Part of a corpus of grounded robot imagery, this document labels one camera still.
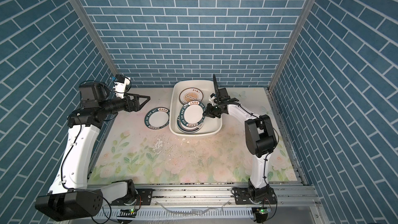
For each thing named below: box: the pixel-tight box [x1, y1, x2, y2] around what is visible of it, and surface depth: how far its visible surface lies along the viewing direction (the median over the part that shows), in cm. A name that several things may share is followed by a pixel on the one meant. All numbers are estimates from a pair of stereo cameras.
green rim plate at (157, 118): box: [144, 106, 170, 131], surface depth 105 cm
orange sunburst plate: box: [178, 87, 204, 106], surface depth 118 cm
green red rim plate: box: [176, 117, 205, 134], surface depth 98 cm
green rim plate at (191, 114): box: [179, 100, 207, 128], surface depth 98 cm
